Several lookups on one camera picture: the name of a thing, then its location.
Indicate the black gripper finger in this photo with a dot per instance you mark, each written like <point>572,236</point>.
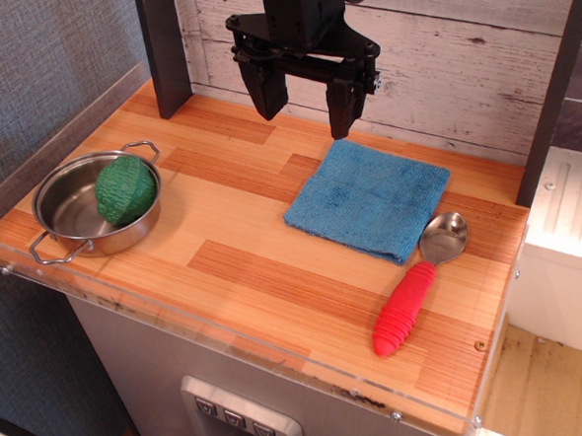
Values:
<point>345,101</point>
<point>266,85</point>

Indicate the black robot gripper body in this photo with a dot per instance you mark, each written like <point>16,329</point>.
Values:
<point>311,40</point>

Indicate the green toy broccoli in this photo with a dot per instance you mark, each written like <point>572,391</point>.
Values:
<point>125,190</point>

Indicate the stainless steel pot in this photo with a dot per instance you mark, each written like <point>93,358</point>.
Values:
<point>65,206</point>

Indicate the blue folded cloth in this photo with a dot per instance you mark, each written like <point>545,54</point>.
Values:
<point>370,201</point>

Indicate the white toy sink unit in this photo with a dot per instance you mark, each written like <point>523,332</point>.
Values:
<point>545,297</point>

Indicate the clear acrylic table guard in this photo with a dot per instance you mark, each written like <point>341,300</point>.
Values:
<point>305,309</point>

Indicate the grey toy fridge cabinet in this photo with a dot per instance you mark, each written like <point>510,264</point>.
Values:
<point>172,386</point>

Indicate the silver dispenser panel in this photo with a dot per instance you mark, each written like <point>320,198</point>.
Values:
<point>214,411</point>

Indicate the dark grey left post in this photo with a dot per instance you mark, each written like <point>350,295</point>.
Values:
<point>161,31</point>

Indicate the dark grey post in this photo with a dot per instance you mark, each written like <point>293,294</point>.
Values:
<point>562,71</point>
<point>161,31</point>

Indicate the red handled metal spoon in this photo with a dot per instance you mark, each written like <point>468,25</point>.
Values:
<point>443,239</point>

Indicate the dark grey right post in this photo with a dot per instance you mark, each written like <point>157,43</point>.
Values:
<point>562,71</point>

